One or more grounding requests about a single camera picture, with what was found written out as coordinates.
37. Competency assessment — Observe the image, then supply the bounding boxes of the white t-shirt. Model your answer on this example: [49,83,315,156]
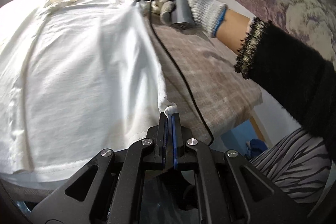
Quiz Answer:
[1,0,177,188]

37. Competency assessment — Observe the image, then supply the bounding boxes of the forearm in black sleeve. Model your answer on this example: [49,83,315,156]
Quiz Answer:
[216,10,335,139]

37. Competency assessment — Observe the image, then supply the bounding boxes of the grey knit gloved hand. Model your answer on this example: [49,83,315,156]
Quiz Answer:
[157,0,228,38]

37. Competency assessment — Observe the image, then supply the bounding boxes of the zebra striped trousers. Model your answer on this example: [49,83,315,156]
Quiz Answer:
[250,129,331,204]

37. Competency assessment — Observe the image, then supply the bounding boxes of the black cable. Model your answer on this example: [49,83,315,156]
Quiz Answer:
[148,0,215,146]

